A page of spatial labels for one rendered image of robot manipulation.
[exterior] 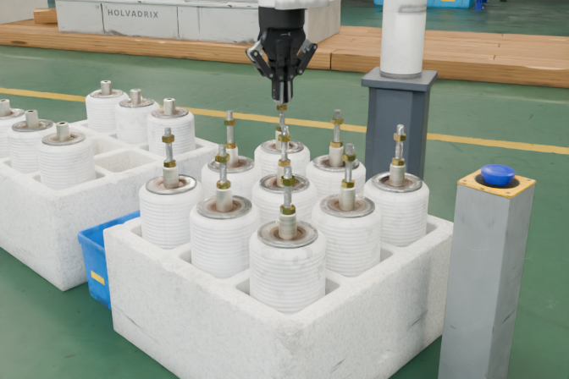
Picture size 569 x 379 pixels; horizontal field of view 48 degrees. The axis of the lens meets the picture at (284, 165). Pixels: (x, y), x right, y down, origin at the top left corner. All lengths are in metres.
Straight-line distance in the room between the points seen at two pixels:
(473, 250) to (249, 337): 0.30
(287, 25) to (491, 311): 0.51
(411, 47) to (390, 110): 0.14
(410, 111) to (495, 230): 0.65
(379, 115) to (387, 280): 0.63
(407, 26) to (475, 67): 1.46
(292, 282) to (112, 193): 0.52
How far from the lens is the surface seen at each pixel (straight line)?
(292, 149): 1.09
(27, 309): 1.19
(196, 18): 3.28
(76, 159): 1.18
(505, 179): 0.81
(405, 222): 0.94
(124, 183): 1.21
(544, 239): 1.44
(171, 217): 0.93
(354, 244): 0.85
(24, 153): 1.29
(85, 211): 1.18
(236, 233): 0.84
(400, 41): 1.41
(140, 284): 0.96
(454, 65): 2.85
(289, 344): 0.75
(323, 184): 1.00
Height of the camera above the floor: 0.60
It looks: 20 degrees down
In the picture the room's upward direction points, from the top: straight up
